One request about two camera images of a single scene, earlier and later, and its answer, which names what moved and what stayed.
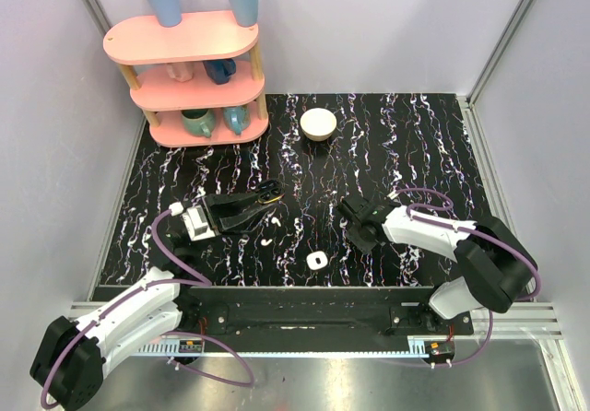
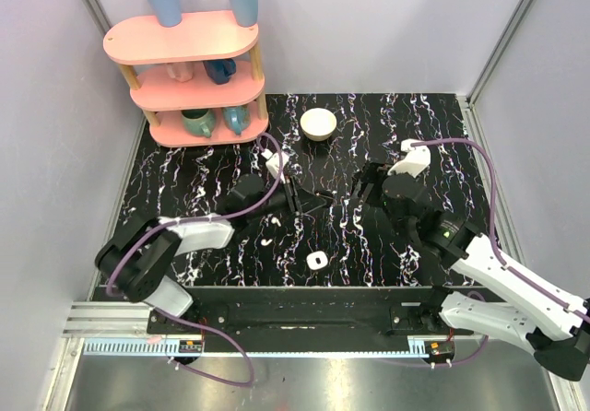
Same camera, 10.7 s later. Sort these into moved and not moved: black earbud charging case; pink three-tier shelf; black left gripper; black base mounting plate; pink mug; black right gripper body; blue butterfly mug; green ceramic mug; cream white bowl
Moved: black earbud charging case; black right gripper body; black left gripper
Not moved: blue butterfly mug; black base mounting plate; pink mug; pink three-tier shelf; green ceramic mug; cream white bowl
